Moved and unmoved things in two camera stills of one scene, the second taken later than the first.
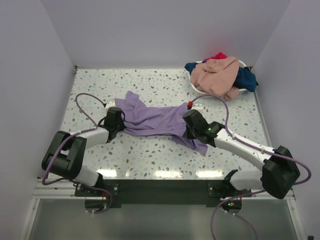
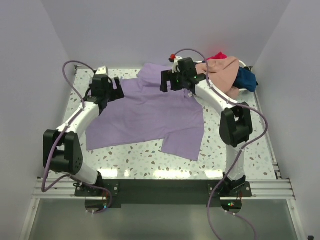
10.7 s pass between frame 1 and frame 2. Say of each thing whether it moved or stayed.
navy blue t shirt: stayed
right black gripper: moved
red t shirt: stayed
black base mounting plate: stayed
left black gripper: moved
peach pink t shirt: stayed
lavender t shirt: moved
